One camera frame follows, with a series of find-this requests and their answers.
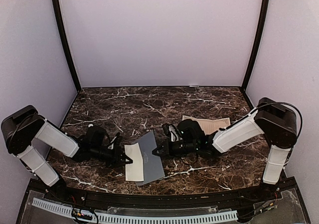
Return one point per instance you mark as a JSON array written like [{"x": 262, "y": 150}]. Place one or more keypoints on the beige lined letter paper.
[{"x": 135, "y": 171}]

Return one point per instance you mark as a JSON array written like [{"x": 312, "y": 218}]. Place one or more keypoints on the grey paper envelope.
[{"x": 152, "y": 166}]

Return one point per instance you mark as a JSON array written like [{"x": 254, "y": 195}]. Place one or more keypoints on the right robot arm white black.
[{"x": 280, "y": 122}]

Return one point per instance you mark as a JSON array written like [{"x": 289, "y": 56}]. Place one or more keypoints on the beige letter sheet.
[{"x": 210, "y": 126}]

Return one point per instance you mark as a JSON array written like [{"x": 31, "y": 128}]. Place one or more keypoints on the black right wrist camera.
[{"x": 171, "y": 132}]

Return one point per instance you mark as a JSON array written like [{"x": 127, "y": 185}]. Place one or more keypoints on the white slotted cable duct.
[{"x": 124, "y": 216}]

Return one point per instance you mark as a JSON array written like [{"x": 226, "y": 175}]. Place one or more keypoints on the black frame post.
[
  {"x": 256, "y": 45},
  {"x": 65, "y": 44}
]

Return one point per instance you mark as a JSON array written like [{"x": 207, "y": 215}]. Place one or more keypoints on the black left frame post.
[{"x": 65, "y": 44}]

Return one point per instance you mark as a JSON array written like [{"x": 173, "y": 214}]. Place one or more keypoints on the black right frame post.
[{"x": 256, "y": 45}]

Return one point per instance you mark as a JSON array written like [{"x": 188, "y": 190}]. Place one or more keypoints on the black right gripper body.
[{"x": 176, "y": 151}]

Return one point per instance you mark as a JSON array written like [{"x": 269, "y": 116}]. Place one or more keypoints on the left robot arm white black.
[{"x": 26, "y": 126}]

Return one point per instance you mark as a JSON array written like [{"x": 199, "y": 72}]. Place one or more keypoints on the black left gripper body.
[{"x": 112, "y": 159}]

